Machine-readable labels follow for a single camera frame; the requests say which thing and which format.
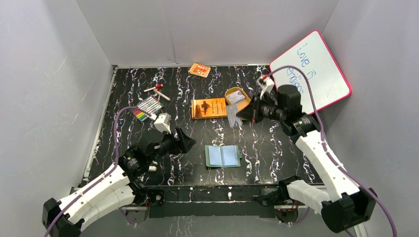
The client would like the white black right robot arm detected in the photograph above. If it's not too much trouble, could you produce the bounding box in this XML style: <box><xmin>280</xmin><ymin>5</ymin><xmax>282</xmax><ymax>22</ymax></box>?
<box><xmin>236</xmin><ymin>85</ymin><xmax>376</xmax><ymax>233</ymax></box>

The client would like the orange Huckleberry Finn book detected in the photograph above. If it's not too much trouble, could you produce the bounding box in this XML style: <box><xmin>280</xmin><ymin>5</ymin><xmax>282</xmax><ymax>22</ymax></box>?
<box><xmin>191</xmin><ymin>98</ymin><xmax>227</xmax><ymax>119</ymax></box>

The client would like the white marker orange cap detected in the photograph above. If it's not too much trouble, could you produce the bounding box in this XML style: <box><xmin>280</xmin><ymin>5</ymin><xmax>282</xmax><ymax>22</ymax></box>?
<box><xmin>153</xmin><ymin>89</ymin><xmax>171</xmax><ymax>101</ymax></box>

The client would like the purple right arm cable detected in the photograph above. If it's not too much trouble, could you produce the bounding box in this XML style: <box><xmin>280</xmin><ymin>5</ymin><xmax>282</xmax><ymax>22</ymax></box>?
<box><xmin>261</xmin><ymin>65</ymin><xmax>398</xmax><ymax>237</ymax></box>

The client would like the clear case of markers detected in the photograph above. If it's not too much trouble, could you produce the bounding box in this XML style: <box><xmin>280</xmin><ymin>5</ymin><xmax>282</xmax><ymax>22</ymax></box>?
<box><xmin>131</xmin><ymin>95</ymin><xmax>163</xmax><ymax>122</ymax></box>

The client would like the white marker red cap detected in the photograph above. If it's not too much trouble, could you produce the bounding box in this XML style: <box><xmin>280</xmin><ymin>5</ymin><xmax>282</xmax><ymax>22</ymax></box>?
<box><xmin>143</xmin><ymin>84</ymin><xmax>163</xmax><ymax>93</ymax></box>

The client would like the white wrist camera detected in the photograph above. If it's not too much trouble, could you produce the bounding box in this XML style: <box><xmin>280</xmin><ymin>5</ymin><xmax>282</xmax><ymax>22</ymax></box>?
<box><xmin>256</xmin><ymin>75</ymin><xmax>275</xmax><ymax>100</ymax></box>
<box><xmin>154</xmin><ymin>113</ymin><xmax>171</xmax><ymax>134</ymax></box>

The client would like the small orange card box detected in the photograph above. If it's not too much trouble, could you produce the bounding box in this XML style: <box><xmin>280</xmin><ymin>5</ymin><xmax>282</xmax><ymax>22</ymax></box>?
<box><xmin>188</xmin><ymin>63</ymin><xmax>211</xmax><ymax>78</ymax></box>

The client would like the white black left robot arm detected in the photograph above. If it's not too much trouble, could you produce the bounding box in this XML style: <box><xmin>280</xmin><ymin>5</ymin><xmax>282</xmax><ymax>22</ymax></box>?
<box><xmin>42</xmin><ymin>127</ymin><xmax>196</xmax><ymax>237</ymax></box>

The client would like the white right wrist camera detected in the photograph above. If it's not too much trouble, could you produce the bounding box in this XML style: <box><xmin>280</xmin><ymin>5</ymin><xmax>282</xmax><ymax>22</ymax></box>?
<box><xmin>256</xmin><ymin>75</ymin><xmax>275</xmax><ymax>100</ymax></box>

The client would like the tan oval tray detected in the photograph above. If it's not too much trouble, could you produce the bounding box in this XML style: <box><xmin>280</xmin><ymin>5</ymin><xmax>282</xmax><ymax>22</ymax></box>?
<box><xmin>224</xmin><ymin>87</ymin><xmax>251</xmax><ymax>114</ymax></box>

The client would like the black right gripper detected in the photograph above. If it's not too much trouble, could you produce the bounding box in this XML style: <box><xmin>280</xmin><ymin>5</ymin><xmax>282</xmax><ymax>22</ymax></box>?
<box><xmin>236</xmin><ymin>92</ymin><xmax>286</xmax><ymax>124</ymax></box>

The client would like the white VIP credit card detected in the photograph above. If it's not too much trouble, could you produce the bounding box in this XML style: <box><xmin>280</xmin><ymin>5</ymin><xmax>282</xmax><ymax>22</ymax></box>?
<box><xmin>226</xmin><ymin>104</ymin><xmax>243</xmax><ymax>128</ymax></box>

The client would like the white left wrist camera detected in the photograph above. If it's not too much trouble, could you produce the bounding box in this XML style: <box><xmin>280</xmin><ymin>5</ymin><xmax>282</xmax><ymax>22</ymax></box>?
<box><xmin>154</xmin><ymin>113</ymin><xmax>171</xmax><ymax>134</ymax></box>

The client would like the white card in tray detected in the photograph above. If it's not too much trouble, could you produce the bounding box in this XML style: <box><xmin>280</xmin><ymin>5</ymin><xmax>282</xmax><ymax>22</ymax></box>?
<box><xmin>226</xmin><ymin>90</ymin><xmax>245</xmax><ymax>104</ymax></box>

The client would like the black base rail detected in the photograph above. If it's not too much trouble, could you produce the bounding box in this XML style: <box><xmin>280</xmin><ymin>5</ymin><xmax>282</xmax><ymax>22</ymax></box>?
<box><xmin>114</xmin><ymin>185</ymin><xmax>312</xmax><ymax>226</ymax></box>

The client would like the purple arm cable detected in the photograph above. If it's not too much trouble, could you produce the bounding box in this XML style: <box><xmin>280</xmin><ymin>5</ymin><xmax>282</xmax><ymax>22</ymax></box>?
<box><xmin>44</xmin><ymin>106</ymin><xmax>158</xmax><ymax>237</ymax></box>
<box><xmin>261</xmin><ymin>65</ymin><xmax>398</xmax><ymax>237</ymax></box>

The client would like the pink framed whiteboard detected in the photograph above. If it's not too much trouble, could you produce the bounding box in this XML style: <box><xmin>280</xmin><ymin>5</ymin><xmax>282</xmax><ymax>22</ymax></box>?
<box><xmin>270</xmin><ymin>30</ymin><xmax>352</xmax><ymax>114</ymax></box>

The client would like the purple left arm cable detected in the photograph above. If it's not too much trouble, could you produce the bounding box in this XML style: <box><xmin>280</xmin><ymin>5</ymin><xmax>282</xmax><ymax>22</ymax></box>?
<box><xmin>44</xmin><ymin>106</ymin><xmax>158</xmax><ymax>237</ymax></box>

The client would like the mint green card holder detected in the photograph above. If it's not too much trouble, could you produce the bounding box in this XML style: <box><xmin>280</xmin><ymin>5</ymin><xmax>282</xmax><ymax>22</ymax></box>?
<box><xmin>205</xmin><ymin>145</ymin><xmax>243</xmax><ymax>168</ymax></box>

